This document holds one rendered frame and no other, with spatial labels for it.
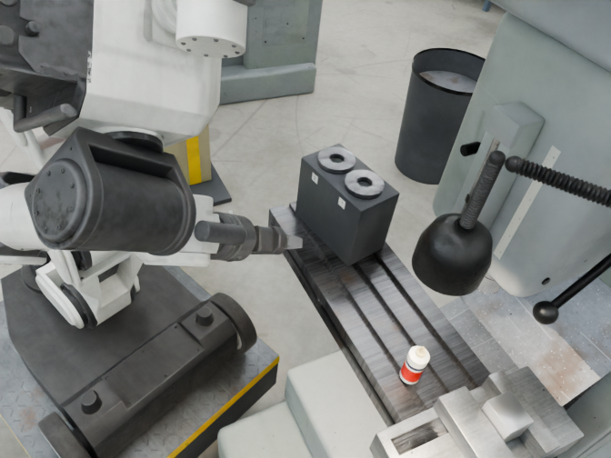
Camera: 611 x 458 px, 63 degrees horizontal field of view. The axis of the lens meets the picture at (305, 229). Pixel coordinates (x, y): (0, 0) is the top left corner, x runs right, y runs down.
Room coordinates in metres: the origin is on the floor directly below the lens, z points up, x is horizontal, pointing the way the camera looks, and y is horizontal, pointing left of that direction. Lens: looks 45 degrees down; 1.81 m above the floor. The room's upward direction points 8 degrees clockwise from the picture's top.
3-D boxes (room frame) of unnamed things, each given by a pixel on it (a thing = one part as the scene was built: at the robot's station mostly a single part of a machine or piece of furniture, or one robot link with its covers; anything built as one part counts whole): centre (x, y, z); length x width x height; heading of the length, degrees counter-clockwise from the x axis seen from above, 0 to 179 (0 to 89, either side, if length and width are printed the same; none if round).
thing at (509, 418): (0.40, -0.38, 1.01); 0.06 x 0.05 x 0.06; 30
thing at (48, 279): (0.80, 0.57, 0.68); 0.21 x 0.20 x 0.13; 53
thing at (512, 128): (0.47, -0.21, 1.45); 0.04 x 0.04 x 0.21; 32
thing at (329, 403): (0.53, -0.30, 0.76); 0.50 x 0.35 x 0.12; 122
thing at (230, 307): (0.85, 0.19, 0.50); 0.20 x 0.05 x 0.20; 53
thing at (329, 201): (0.91, -0.08, 1.00); 0.22 x 0.12 x 0.20; 42
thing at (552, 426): (0.39, -0.35, 0.96); 0.35 x 0.15 x 0.11; 120
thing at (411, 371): (0.52, -0.25, 0.96); 0.04 x 0.04 x 0.11
